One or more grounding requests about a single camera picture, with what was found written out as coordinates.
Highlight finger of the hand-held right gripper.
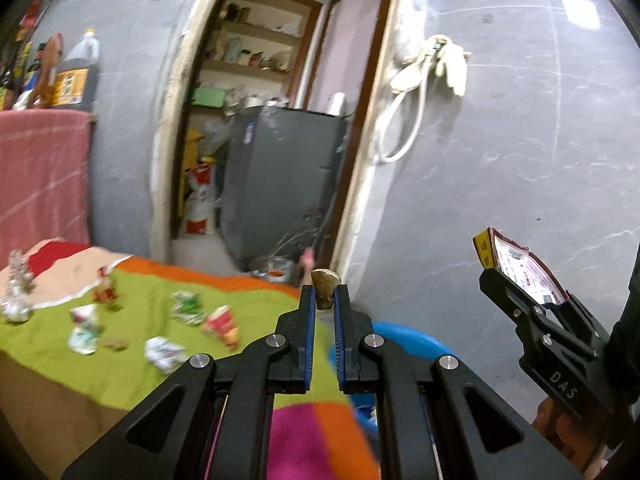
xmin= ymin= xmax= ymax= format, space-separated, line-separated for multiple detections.
xmin=547 ymin=291 xmax=611 ymax=357
xmin=478 ymin=266 xmax=550 ymax=346

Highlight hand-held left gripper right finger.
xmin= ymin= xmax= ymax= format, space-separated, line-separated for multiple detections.
xmin=332 ymin=284 xmax=583 ymax=480

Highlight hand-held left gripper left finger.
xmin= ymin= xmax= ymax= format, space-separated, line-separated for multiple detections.
xmin=60 ymin=284 xmax=317 ymax=480

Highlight red white snack wrapper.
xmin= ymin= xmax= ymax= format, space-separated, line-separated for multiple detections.
xmin=472 ymin=226 xmax=571 ymax=307

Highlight small brown nut shell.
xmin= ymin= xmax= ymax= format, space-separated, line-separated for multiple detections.
xmin=311 ymin=269 xmax=342 ymax=311

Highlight blue plastic basin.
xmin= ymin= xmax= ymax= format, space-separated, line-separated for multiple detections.
xmin=327 ymin=321 xmax=453 ymax=441

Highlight red yellow wrapper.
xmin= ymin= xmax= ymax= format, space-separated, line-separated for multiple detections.
xmin=202 ymin=304 xmax=241 ymax=351

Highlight green white wrapper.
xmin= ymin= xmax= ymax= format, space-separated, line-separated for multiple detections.
xmin=169 ymin=289 xmax=207 ymax=327

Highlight white paper wrapper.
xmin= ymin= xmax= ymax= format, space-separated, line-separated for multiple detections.
xmin=143 ymin=335 xmax=187 ymax=374

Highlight small red wrapper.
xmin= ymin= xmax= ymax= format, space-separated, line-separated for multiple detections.
xmin=91 ymin=266 xmax=124 ymax=312

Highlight white teal wrapper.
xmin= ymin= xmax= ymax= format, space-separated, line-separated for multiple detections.
xmin=67 ymin=303 xmax=104 ymax=357

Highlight silver foil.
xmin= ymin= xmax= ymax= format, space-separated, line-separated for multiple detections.
xmin=0 ymin=249 xmax=37 ymax=324

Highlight person's right hand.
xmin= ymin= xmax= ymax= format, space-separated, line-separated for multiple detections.
xmin=532 ymin=394 xmax=608 ymax=480

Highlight metal pot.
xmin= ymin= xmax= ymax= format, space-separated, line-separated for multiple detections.
xmin=249 ymin=255 xmax=297 ymax=284

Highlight colourful patchwork blanket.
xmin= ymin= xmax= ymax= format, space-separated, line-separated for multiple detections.
xmin=0 ymin=237 xmax=381 ymax=480

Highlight grey washing machine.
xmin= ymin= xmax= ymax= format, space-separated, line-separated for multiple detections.
xmin=219 ymin=106 xmax=352 ymax=272

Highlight white red rice sack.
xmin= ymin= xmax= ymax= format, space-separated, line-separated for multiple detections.
xmin=184 ymin=159 xmax=219 ymax=236

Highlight cream rubber gloves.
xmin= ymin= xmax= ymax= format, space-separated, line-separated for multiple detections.
xmin=389 ymin=34 xmax=472 ymax=97

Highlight green box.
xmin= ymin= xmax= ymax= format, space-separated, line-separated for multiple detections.
xmin=191 ymin=87 xmax=227 ymax=109

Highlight pink checked cloth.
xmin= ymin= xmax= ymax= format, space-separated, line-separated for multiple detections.
xmin=0 ymin=109 xmax=95 ymax=267

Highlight large cooking oil jug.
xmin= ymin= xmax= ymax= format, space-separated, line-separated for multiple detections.
xmin=49 ymin=29 xmax=102 ymax=110

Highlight orange red snack package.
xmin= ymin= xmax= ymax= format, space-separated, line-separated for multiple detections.
xmin=29 ymin=33 xmax=67 ymax=109

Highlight white hose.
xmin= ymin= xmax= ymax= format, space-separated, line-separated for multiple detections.
xmin=375 ymin=57 xmax=432 ymax=164

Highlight wooden door frame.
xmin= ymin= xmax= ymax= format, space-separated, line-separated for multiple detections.
xmin=149 ymin=0 xmax=418 ymax=281

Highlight wooden wall shelf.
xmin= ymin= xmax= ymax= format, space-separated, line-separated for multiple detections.
xmin=197 ymin=0 xmax=325 ymax=112

